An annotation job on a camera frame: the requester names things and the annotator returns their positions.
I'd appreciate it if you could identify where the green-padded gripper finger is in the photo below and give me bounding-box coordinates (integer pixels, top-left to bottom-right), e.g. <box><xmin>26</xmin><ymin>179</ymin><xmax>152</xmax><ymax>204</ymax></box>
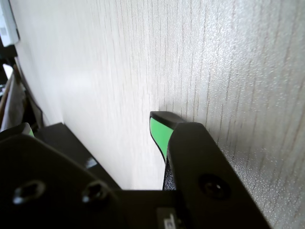
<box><xmin>149</xmin><ymin>111</ymin><xmax>270</xmax><ymax>229</ymax></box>

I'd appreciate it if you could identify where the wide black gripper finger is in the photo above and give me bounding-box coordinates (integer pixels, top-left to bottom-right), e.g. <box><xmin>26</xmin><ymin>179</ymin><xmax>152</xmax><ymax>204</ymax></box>
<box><xmin>0</xmin><ymin>122</ymin><xmax>122</xmax><ymax>229</ymax></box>

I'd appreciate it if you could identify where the white flat panel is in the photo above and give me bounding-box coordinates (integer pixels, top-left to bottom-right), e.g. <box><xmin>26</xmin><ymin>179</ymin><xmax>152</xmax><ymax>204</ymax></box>
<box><xmin>0</xmin><ymin>0</ymin><xmax>20</xmax><ymax>48</ymax></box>

